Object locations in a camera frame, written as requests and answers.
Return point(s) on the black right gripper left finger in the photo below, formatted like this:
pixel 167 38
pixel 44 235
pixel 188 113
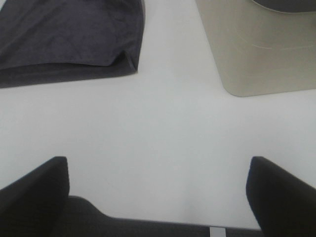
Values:
pixel 30 206

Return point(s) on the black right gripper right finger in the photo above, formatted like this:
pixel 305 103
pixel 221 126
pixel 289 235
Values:
pixel 283 205

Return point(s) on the dark grey towel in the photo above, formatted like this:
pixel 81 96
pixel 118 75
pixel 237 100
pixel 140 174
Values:
pixel 50 41

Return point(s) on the beige fabric storage box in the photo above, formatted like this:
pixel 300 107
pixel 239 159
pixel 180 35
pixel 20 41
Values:
pixel 262 46

